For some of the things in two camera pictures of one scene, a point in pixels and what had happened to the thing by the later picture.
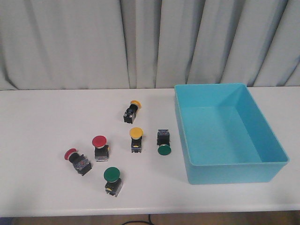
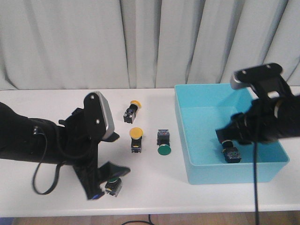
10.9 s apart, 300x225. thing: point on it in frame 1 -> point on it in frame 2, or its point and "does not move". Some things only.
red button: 101,148 -> 231,153
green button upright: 114,183 does not move
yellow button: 136,134 does not move
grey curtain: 104,44 does not move
